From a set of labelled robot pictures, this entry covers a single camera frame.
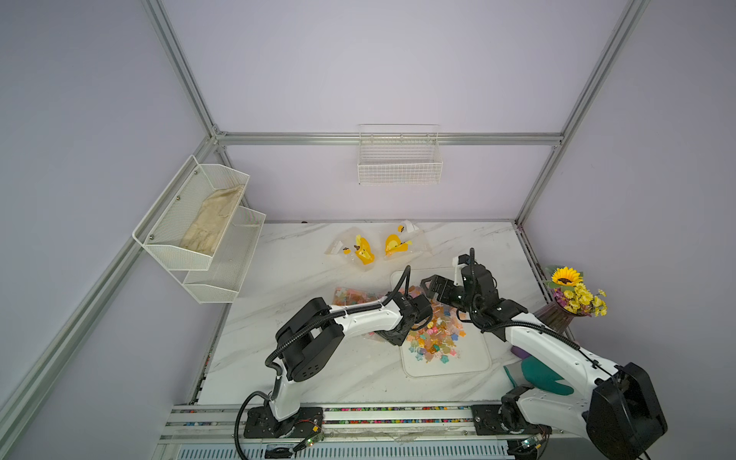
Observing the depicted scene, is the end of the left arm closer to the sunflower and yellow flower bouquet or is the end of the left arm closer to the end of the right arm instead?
the end of the right arm

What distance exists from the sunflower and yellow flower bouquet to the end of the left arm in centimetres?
35

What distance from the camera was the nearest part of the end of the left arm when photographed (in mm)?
639

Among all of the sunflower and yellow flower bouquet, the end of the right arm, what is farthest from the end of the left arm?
the sunflower and yellow flower bouquet

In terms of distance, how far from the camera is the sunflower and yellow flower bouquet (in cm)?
71
